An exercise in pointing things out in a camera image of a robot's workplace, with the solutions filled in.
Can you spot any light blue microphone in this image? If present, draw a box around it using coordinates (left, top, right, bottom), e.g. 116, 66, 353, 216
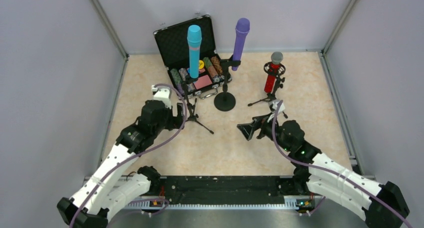
187, 24, 202, 79

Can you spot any red glitter microphone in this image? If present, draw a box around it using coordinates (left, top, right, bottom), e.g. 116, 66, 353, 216
264, 51, 286, 93

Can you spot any green blue chip row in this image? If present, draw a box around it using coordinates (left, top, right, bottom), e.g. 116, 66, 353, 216
170, 68, 184, 95

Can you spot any black shock mount tripod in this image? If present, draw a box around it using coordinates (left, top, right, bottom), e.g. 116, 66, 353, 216
247, 62, 286, 107

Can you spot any black round base mic stand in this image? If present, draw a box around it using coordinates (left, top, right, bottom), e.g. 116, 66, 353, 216
214, 55, 241, 112

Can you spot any black poker chip case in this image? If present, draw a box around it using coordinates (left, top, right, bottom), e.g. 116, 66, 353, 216
154, 15, 236, 111

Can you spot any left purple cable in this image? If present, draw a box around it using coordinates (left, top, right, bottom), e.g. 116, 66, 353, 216
68, 83, 188, 228

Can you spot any orange black chip row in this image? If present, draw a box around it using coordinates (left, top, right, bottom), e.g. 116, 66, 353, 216
210, 56, 225, 81

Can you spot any black tripod mic stand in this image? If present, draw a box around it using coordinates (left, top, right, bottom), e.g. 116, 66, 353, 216
182, 75, 215, 135

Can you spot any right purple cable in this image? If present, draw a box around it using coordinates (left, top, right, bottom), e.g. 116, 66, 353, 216
271, 99, 413, 228

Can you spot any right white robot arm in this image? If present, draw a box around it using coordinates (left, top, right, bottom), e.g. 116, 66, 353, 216
236, 114, 412, 228

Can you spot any purple cable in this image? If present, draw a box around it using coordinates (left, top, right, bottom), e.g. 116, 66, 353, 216
68, 83, 188, 228
271, 99, 413, 228

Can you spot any red card deck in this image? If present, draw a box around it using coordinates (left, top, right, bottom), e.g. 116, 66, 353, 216
194, 75, 213, 90

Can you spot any green red chip row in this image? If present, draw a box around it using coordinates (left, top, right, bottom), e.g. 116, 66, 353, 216
202, 57, 220, 83

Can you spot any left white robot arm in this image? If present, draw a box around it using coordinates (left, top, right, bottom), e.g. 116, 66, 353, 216
57, 99, 187, 228

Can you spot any purple microphone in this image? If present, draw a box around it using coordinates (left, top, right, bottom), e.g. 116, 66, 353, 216
232, 17, 250, 61

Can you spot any yellow big blind button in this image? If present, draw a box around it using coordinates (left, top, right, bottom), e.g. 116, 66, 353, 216
198, 60, 205, 70

